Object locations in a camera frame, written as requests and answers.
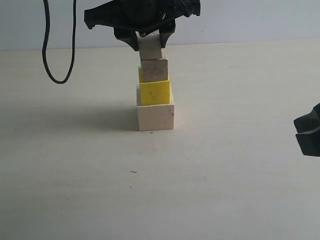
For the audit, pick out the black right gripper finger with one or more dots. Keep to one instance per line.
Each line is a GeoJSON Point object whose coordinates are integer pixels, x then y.
{"type": "Point", "coordinates": [309, 121]}
{"type": "Point", "coordinates": [309, 142]}

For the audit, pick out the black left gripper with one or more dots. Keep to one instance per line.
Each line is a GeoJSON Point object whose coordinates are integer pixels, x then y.
{"type": "Point", "coordinates": [128, 17]}

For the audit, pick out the small wooden cube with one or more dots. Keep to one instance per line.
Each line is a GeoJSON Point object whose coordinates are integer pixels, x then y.
{"type": "Point", "coordinates": [150, 47]}

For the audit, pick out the medium wooden cube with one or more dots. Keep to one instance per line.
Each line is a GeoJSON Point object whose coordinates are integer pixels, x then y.
{"type": "Point", "coordinates": [154, 70]}

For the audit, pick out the yellow foam cube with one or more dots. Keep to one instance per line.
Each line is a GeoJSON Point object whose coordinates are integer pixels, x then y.
{"type": "Point", "coordinates": [152, 93]}

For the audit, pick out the large wooden cube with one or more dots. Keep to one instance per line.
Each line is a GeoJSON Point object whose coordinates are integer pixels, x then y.
{"type": "Point", "coordinates": [155, 117]}

